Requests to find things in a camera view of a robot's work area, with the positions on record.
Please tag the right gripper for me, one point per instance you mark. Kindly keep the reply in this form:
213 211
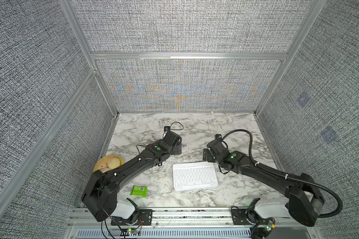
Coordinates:
208 158

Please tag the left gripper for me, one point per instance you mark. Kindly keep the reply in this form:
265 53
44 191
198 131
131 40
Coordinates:
177 149

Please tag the white keyboard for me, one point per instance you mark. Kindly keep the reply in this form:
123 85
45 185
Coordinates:
194 176

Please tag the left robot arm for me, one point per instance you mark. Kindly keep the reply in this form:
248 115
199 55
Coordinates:
102 188

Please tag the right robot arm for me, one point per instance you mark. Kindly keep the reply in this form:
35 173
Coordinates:
305 199

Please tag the green snack packet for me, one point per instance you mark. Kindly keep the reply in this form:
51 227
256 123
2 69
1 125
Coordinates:
139 191

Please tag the yellow bowl with buns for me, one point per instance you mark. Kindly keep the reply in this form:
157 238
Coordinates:
108 163

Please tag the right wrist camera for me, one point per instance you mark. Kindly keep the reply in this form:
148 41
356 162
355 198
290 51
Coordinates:
216 147

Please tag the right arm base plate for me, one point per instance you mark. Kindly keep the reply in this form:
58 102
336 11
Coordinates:
240 216

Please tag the aluminium front rail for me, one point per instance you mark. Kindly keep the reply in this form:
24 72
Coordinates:
179 217

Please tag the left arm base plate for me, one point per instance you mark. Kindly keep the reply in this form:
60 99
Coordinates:
134 217

